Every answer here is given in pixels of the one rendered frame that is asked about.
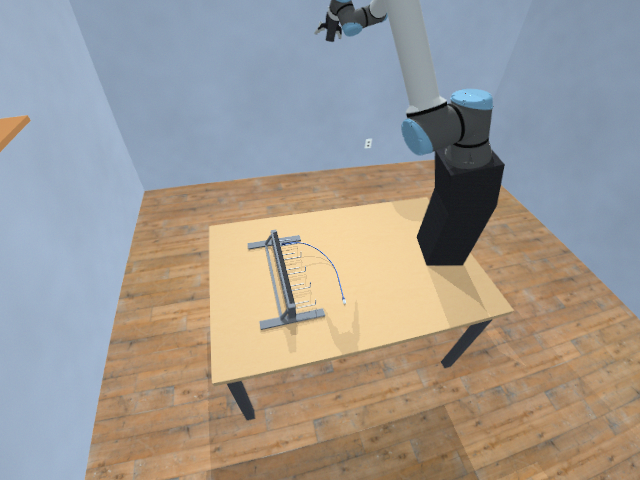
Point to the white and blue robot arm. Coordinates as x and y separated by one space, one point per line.
431 123

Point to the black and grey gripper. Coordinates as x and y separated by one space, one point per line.
322 27

